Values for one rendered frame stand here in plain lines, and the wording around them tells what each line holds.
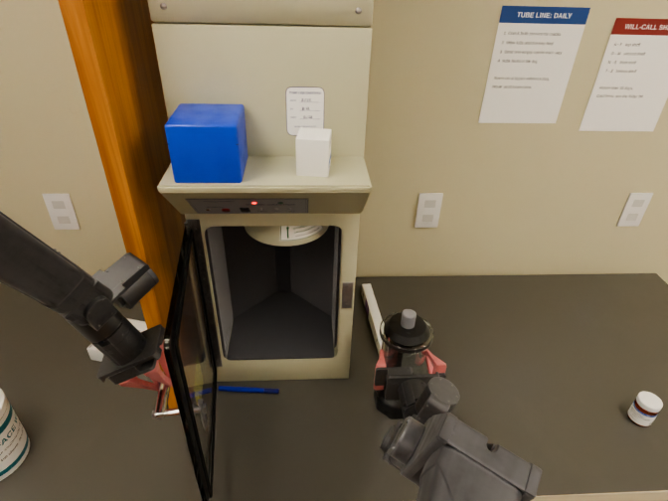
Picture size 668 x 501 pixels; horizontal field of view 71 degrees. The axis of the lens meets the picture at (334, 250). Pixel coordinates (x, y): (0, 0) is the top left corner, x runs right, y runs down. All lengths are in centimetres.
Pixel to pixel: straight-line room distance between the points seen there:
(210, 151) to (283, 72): 17
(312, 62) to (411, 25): 49
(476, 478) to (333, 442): 71
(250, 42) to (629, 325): 125
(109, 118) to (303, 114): 29
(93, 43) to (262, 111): 25
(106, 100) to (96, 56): 6
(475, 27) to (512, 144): 33
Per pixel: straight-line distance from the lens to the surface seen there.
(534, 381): 127
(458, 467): 37
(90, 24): 72
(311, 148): 72
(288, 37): 76
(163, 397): 82
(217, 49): 77
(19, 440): 116
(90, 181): 143
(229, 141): 69
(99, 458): 113
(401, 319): 96
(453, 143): 133
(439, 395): 83
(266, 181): 72
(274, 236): 91
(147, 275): 75
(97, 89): 74
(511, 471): 39
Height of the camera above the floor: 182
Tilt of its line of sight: 34 degrees down
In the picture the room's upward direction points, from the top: 2 degrees clockwise
